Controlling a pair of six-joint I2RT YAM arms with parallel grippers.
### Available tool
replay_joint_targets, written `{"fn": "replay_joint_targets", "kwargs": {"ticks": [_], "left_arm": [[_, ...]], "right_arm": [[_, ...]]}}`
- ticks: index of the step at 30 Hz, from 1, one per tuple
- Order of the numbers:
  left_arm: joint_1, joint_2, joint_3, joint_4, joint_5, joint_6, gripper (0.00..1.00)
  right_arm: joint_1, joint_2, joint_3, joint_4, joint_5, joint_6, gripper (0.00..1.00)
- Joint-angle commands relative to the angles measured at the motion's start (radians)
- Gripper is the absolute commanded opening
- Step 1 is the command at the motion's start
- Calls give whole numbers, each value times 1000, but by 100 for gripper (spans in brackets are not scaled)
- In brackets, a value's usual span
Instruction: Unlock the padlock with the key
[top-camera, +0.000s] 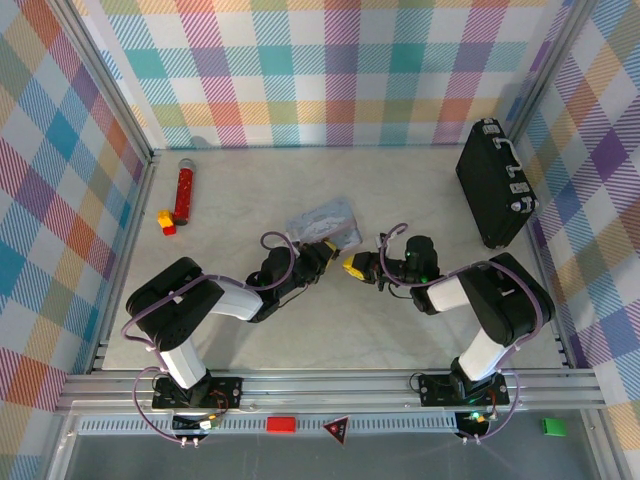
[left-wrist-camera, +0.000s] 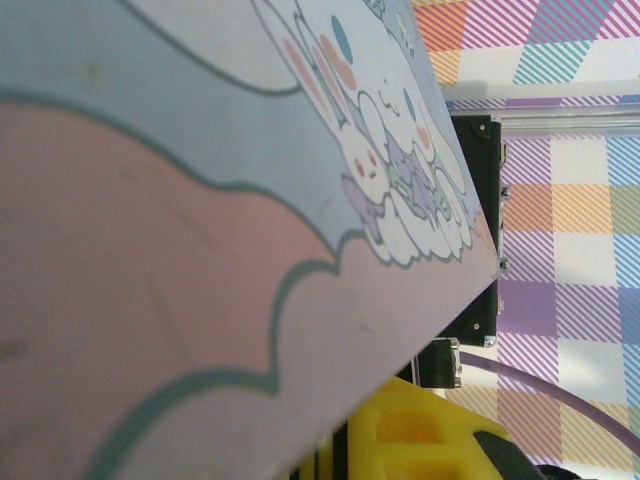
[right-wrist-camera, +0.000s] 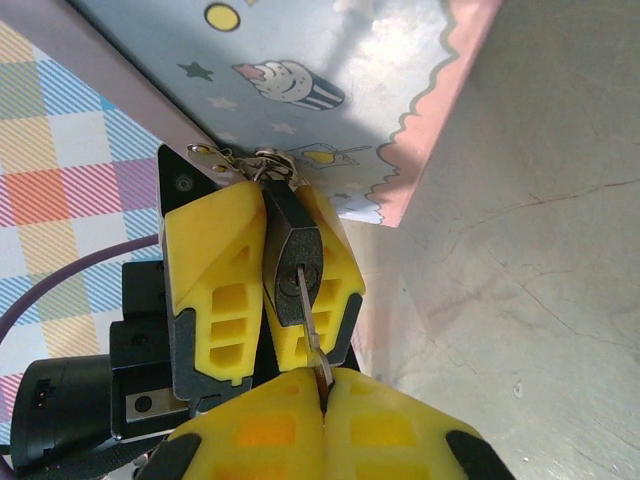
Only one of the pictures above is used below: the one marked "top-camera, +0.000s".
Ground black briefcase with metal latches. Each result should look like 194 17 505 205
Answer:
454 117 540 251

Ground red glitter tube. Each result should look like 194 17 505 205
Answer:
172 157 197 226

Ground yellow and red toy block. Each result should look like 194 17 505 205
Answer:
156 209 178 237

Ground red black triangle sign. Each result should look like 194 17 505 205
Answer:
321 415 352 448

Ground red rectangular block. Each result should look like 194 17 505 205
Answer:
265 415 298 434

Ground small black circuit board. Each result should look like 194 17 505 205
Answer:
171 413 222 435
453 410 492 437

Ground green block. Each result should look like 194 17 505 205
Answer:
541 417 569 439

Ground purple wrist cable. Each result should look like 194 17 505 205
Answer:
244 230 307 311
375 222 416 301

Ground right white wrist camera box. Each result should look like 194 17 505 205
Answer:
375 223 408 257

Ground aluminium frame rail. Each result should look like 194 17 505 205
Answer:
58 368 602 413

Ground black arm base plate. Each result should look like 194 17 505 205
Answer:
417 372 512 408
151 375 244 412

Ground slotted grey cable duct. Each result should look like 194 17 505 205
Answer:
77 416 460 436

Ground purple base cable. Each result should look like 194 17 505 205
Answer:
459 369 524 445
133 366 214 444

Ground aluminium corner post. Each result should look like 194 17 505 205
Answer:
47 0 162 167
503 0 601 147

